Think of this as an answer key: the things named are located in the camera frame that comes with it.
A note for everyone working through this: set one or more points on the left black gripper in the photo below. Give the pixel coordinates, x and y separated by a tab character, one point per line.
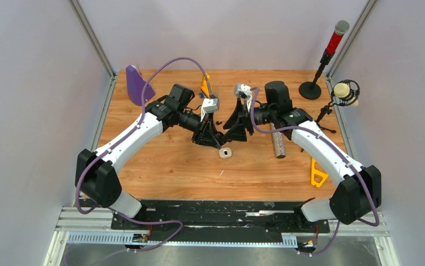
205	135

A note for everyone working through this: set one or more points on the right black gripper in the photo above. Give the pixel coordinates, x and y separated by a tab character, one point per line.
241	115

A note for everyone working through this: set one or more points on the white earbud charging case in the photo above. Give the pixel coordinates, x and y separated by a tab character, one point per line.
225	152

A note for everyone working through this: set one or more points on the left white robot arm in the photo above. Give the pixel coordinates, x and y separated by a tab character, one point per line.
96	171

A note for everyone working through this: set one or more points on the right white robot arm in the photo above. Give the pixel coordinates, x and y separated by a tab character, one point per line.
358	188

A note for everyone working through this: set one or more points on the yellow blue toy car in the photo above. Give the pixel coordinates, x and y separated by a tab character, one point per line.
204	91

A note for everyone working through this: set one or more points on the glitter silver microphone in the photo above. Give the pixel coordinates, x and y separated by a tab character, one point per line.
278	145

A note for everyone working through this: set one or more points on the red microphone on stand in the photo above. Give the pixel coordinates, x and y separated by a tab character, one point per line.
310	89

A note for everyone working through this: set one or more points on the purple plastic wedge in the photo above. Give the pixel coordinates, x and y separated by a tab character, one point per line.
135	84

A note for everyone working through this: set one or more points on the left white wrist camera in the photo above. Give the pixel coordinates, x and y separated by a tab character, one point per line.
210	105

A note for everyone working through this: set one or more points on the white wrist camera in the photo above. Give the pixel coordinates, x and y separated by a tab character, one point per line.
210	105
242	91

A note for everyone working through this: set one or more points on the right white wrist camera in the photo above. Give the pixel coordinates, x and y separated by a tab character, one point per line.
242	91

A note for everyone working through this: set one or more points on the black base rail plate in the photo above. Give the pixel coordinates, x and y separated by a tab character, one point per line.
219	221

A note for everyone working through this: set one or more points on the yellow plastic handle tool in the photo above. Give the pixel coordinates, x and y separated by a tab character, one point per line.
317	177

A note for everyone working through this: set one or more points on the beige microphone shock mount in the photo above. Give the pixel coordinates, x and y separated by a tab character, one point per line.
344	93

